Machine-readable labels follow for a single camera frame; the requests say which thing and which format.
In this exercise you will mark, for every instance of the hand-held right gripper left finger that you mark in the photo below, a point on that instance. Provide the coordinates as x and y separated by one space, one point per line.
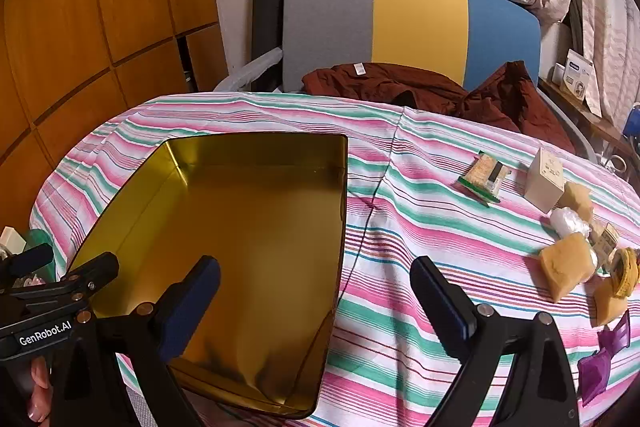
192 307

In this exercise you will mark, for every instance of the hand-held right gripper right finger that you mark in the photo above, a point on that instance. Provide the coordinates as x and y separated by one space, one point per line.
450 307

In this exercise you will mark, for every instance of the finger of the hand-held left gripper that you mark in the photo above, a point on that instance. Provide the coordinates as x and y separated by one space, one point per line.
85 274
27 263

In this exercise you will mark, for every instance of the gold lined metal tin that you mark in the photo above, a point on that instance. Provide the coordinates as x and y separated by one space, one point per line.
240 227

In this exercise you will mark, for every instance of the yellow sponge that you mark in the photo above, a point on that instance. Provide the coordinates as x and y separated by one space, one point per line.
610 307
565 267
579 202

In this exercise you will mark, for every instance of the packaged scouring pads green card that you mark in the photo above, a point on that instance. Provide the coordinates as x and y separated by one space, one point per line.
482 177

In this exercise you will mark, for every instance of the cream cardboard box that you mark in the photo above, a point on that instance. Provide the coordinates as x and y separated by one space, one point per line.
542 184

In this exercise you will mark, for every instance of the purple plastic bag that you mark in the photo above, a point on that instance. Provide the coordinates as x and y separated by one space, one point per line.
597 367

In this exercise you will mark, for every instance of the person's left hand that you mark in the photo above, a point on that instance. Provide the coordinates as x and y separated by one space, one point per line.
39 382

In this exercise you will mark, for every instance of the cream block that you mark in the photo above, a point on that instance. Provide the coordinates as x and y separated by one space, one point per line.
12 238

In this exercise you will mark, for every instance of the pink green striped tablecloth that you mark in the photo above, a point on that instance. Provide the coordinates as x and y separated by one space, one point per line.
425 237

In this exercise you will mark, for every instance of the dark red garment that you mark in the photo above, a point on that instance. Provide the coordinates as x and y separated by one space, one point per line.
380 84

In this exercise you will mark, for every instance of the wooden shelf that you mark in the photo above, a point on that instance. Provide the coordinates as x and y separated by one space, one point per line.
580 109

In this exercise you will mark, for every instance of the white plastic wrapped armrest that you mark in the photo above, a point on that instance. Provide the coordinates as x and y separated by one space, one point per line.
250 69

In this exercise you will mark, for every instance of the wooden wardrobe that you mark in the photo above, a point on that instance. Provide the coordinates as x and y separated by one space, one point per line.
100 17

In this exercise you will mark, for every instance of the small white cup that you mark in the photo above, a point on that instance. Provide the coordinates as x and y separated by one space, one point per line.
558 72

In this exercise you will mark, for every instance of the white blue printed box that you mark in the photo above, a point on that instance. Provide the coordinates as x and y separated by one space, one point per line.
580 79

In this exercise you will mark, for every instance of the grey yellow blue chair back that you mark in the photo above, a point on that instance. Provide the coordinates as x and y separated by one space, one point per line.
415 22

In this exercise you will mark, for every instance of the black rolled mat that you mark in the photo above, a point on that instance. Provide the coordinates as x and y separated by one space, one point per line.
265 17

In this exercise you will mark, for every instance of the grey bed rail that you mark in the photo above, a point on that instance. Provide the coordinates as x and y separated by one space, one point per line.
575 127

